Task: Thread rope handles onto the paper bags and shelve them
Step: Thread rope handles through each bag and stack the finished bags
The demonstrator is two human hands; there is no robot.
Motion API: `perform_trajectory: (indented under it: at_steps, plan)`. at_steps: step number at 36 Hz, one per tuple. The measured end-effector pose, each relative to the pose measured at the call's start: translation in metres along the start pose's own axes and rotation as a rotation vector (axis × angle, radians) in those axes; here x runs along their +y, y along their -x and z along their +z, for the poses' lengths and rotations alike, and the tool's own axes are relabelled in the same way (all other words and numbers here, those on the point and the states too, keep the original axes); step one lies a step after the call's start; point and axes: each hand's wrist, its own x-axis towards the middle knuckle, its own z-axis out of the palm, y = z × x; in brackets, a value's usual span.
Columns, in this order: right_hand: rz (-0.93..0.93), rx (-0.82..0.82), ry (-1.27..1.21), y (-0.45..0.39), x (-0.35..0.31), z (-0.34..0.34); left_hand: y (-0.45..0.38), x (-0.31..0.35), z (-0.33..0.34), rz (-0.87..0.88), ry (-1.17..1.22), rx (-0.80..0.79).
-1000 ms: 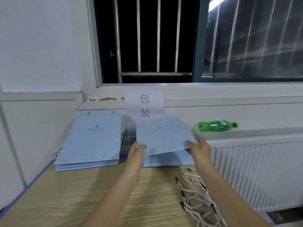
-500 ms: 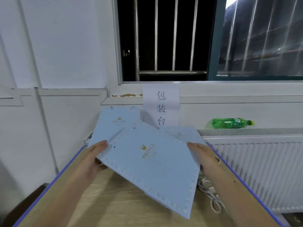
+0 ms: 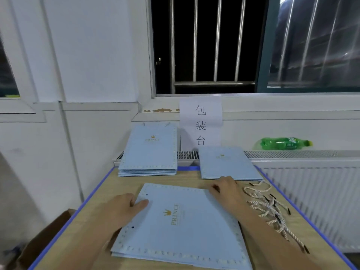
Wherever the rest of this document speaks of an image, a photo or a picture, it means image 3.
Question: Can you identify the person's right forearm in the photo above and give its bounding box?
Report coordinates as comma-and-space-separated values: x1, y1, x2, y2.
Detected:
236, 202, 324, 270

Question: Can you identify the stack of blue paper bags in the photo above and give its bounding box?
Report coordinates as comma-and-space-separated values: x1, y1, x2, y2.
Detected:
198, 146, 264, 181

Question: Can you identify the white paper sign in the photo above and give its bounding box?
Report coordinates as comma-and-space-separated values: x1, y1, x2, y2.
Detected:
179, 97, 224, 149

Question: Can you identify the person's right hand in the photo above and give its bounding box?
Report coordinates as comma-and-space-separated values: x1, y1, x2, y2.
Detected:
209, 176, 252, 215

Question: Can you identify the pile of white twisted ropes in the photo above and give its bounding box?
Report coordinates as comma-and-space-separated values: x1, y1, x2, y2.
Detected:
243, 180, 310, 254

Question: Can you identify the teal framed sliding window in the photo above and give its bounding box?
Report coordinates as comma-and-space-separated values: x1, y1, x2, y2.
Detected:
256, 0, 360, 93

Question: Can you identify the person's left forearm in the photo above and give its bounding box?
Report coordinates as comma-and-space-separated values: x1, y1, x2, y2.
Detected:
56, 225, 122, 270

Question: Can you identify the stack of finished blue bags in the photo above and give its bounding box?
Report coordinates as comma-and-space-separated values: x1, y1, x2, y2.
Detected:
119, 169, 179, 174

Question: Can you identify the green plastic bottle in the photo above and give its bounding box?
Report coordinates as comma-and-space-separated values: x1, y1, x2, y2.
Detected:
260, 137, 312, 151

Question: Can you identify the brown cardboard box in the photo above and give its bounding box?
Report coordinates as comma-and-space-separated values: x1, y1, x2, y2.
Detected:
14, 208, 77, 270

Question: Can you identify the white framed window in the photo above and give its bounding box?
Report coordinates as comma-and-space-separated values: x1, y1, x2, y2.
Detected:
0, 36, 39, 115

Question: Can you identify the white radiator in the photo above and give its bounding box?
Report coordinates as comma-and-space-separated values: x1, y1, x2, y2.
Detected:
114, 149, 360, 254

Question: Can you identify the blue-edged wooden desk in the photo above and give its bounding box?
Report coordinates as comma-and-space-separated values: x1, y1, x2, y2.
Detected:
28, 166, 358, 270

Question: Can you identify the metal window grille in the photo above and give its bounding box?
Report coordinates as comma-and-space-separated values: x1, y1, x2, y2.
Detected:
151, 0, 266, 95

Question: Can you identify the person's left hand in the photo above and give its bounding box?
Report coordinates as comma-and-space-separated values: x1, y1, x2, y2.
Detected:
93, 193, 150, 237

